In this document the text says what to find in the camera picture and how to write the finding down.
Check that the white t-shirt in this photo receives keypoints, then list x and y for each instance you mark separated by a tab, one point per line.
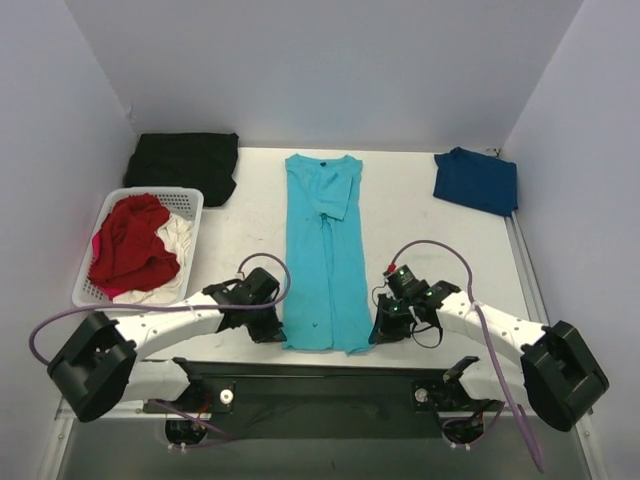
163	275

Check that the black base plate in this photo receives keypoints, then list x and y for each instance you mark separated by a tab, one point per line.
243	401

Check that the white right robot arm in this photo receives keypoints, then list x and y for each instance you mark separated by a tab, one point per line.
525	350

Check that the turquoise t-shirt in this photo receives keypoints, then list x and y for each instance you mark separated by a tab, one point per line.
326	308

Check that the red t-shirt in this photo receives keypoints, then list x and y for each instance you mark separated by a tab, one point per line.
128	236

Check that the black folded t-shirt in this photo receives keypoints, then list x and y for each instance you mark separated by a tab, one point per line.
202	161

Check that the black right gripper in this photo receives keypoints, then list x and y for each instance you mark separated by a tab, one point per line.
388	323

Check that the aluminium frame rail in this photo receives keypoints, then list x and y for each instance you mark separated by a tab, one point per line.
213	378

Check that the folded navy blue t-shirt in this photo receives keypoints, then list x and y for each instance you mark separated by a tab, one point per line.
476	181

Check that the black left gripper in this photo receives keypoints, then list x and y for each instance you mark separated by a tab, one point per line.
265	326

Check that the pink garment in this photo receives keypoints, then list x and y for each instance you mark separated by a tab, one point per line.
111	293

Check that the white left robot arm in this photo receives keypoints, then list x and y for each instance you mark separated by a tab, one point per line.
106	361

